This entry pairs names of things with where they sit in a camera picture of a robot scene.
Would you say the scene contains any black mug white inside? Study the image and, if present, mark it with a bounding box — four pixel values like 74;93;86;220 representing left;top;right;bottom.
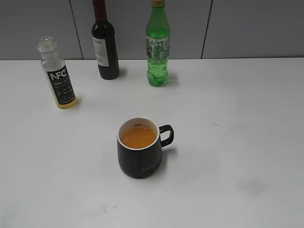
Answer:
117;117;174;179

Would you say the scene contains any NFC orange juice bottle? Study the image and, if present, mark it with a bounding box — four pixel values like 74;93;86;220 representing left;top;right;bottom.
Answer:
37;36;77;109

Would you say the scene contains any green soda bottle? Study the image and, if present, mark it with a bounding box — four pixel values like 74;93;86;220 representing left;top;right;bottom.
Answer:
146;0;170;87

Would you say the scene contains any dark red wine bottle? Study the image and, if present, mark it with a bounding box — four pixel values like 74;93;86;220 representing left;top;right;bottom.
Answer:
91;0;119;80

